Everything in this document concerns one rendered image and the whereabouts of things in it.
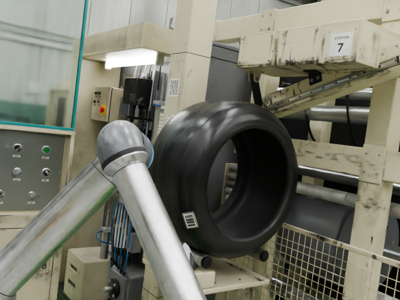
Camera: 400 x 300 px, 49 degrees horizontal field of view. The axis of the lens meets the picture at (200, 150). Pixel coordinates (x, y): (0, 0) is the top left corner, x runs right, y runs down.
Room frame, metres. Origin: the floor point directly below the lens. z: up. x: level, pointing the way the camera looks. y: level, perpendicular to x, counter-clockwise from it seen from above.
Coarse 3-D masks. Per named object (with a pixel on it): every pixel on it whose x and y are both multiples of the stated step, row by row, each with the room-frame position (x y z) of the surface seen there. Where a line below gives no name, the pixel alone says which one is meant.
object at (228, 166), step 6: (228, 168) 2.13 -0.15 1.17; (234, 168) 2.10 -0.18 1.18; (228, 174) 2.12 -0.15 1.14; (234, 174) 2.09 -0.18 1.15; (228, 180) 2.13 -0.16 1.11; (234, 180) 2.11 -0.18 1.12; (228, 186) 2.14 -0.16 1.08; (222, 192) 2.13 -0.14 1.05; (228, 192) 2.11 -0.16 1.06; (222, 198) 2.13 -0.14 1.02; (222, 204) 2.13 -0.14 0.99
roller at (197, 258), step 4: (192, 248) 1.54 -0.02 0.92; (192, 252) 1.51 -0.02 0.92; (196, 252) 1.50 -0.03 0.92; (200, 252) 1.50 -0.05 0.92; (196, 256) 1.49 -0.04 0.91; (200, 256) 1.48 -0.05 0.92; (204, 256) 1.47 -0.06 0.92; (208, 256) 1.47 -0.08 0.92; (196, 260) 1.48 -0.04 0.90; (200, 260) 1.47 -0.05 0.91; (204, 260) 1.46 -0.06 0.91; (208, 260) 1.47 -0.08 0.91; (200, 264) 1.46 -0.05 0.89; (204, 264) 1.46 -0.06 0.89; (208, 264) 1.47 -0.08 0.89
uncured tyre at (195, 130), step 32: (192, 128) 1.46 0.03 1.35; (224, 128) 1.45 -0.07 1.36; (256, 128) 1.80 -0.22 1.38; (160, 160) 1.50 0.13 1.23; (192, 160) 1.40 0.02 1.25; (256, 160) 1.89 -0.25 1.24; (288, 160) 1.64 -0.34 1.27; (160, 192) 1.48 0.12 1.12; (192, 192) 1.39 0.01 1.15; (256, 192) 1.88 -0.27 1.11; (288, 192) 1.66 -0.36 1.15; (224, 224) 1.82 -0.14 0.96; (256, 224) 1.77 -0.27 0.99; (224, 256) 1.53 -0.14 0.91
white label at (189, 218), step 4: (188, 212) 1.41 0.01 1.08; (192, 212) 1.40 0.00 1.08; (184, 216) 1.41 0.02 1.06; (188, 216) 1.41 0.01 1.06; (192, 216) 1.41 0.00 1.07; (184, 220) 1.42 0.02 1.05; (188, 220) 1.42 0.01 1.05; (192, 220) 1.41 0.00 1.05; (188, 224) 1.42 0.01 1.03; (192, 224) 1.42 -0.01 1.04; (196, 224) 1.42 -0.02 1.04; (188, 228) 1.43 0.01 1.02
